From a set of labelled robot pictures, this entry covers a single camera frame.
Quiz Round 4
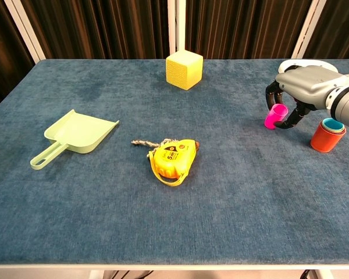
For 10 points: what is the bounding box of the teal plastic cup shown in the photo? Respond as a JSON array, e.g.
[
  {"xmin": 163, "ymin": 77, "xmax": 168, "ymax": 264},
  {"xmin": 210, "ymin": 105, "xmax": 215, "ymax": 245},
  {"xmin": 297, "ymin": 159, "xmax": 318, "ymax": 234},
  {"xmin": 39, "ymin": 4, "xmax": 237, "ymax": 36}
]
[{"xmin": 322, "ymin": 117, "xmax": 346, "ymax": 131}]

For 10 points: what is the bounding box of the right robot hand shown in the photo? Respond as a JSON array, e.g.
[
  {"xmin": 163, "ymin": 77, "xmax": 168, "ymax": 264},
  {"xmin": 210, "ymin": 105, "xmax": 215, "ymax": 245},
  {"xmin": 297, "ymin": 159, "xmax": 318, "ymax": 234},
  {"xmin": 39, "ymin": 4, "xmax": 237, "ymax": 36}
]
[{"xmin": 265, "ymin": 65, "xmax": 349, "ymax": 130}]

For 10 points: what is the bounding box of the light green dustpan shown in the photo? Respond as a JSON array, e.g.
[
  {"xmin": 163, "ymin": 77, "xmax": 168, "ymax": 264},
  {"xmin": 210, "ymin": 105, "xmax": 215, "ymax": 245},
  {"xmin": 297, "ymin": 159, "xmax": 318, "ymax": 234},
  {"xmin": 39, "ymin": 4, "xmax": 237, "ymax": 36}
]
[{"xmin": 30, "ymin": 109, "xmax": 120, "ymax": 170}]

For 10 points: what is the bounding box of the dark brown curtain panel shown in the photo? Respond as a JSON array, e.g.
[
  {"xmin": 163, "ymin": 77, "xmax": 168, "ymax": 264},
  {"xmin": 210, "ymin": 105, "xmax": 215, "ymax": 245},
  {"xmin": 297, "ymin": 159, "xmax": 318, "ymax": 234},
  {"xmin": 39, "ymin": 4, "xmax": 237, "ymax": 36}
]
[
  {"xmin": 185, "ymin": 0, "xmax": 312, "ymax": 60},
  {"xmin": 0, "ymin": 0, "xmax": 35, "ymax": 114},
  {"xmin": 304, "ymin": 0, "xmax": 349, "ymax": 60},
  {"xmin": 20, "ymin": 0, "xmax": 169, "ymax": 60}
]

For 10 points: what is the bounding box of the black cable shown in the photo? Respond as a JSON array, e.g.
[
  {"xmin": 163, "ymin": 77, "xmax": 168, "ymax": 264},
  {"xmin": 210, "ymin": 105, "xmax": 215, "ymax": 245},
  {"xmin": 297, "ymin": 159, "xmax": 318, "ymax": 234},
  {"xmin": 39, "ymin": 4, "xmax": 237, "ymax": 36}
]
[{"xmin": 104, "ymin": 270, "xmax": 155, "ymax": 279}]

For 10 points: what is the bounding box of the white frame post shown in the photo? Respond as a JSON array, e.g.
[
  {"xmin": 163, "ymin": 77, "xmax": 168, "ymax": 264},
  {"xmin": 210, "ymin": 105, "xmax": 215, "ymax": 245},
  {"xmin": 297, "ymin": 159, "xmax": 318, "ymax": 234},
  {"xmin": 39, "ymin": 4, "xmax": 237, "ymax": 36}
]
[
  {"xmin": 167, "ymin": 0, "xmax": 187, "ymax": 59},
  {"xmin": 291, "ymin": 0, "xmax": 328, "ymax": 60},
  {"xmin": 4, "ymin": 0, "xmax": 47, "ymax": 63}
]

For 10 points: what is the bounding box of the white table frame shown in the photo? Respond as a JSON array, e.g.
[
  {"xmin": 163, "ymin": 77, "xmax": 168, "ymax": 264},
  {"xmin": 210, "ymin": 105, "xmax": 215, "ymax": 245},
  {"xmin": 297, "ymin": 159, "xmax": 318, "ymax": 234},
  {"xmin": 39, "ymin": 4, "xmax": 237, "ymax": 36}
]
[{"xmin": 0, "ymin": 263, "xmax": 349, "ymax": 279}]

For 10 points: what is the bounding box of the yellow tape measure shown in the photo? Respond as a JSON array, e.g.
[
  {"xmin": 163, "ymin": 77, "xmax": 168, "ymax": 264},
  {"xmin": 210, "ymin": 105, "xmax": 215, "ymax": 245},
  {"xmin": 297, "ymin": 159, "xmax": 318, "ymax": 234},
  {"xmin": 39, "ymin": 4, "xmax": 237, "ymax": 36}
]
[{"xmin": 147, "ymin": 138, "xmax": 201, "ymax": 187}]

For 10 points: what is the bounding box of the yellow sponge cube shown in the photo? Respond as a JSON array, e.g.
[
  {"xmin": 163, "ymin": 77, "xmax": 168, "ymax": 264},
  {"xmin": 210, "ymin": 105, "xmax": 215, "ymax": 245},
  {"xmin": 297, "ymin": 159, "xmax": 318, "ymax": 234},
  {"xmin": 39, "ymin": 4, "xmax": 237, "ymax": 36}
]
[{"xmin": 165, "ymin": 49, "xmax": 204, "ymax": 91}]

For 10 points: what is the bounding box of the blue table cloth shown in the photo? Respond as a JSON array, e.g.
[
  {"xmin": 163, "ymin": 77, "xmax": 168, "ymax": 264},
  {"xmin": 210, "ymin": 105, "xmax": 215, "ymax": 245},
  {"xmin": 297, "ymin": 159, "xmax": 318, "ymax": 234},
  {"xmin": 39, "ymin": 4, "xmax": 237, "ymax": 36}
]
[{"xmin": 0, "ymin": 59, "xmax": 349, "ymax": 265}]

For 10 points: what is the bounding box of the yellow plastic cup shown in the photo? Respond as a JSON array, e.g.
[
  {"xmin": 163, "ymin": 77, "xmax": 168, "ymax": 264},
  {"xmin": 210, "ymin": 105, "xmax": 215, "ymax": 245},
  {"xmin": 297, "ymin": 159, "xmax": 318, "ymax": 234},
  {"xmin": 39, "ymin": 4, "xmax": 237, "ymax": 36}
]
[{"xmin": 320, "ymin": 118, "xmax": 346, "ymax": 135}]

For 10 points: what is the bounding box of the pink plastic cup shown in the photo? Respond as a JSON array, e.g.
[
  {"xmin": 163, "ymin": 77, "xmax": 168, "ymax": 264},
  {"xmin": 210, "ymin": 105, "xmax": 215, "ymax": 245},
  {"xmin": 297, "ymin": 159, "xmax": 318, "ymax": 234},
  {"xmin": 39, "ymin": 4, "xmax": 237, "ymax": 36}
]
[{"xmin": 263, "ymin": 103, "xmax": 289, "ymax": 130}]

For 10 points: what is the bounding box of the white oval plate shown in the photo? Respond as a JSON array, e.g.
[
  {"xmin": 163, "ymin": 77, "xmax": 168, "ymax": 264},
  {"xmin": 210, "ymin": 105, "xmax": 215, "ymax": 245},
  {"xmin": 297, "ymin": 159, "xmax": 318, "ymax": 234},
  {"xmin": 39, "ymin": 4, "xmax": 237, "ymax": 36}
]
[{"xmin": 277, "ymin": 59, "xmax": 339, "ymax": 73}]

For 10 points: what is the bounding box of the orange plastic cup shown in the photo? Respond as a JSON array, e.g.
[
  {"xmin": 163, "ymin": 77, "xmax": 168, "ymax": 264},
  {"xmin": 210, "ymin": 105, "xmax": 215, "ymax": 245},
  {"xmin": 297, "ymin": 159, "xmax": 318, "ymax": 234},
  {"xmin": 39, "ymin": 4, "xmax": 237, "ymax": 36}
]
[{"xmin": 310, "ymin": 120, "xmax": 347, "ymax": 153}]

